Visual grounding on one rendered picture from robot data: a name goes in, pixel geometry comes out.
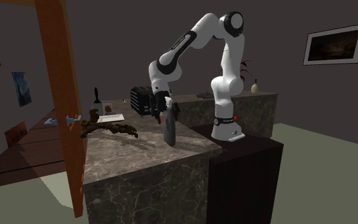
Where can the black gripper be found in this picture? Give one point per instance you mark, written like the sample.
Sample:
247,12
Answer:
162,98

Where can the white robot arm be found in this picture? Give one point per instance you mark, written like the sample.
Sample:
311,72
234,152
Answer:
225,77

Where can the grey spray bottle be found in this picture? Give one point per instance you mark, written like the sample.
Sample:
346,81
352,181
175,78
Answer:
169,133

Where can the black toaster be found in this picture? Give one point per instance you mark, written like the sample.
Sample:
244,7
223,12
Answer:
140,100

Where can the dark flat object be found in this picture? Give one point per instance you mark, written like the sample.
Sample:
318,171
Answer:
204,95

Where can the white flat plate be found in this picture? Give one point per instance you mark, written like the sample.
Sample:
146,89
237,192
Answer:
112,118

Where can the brown dried branch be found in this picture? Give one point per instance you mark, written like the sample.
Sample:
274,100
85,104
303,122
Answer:
113,127

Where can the white mug with red print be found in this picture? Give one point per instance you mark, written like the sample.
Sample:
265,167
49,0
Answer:
108,109

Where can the red leafed plant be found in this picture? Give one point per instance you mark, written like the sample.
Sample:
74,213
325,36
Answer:
245,71

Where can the beige vase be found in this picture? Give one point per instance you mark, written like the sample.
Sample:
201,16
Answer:
254,87

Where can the dark robot stand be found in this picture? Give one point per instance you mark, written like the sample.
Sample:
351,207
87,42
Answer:
243,180

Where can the orange wooden door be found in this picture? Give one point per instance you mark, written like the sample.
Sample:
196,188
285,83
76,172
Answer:
61,77

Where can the red brown box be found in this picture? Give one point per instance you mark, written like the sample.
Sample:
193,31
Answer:
16,134

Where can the white framed dark picture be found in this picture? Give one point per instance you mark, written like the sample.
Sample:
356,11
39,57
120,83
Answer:
333,45

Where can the blue wall picture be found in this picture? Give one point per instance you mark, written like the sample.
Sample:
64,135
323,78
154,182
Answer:
21,89

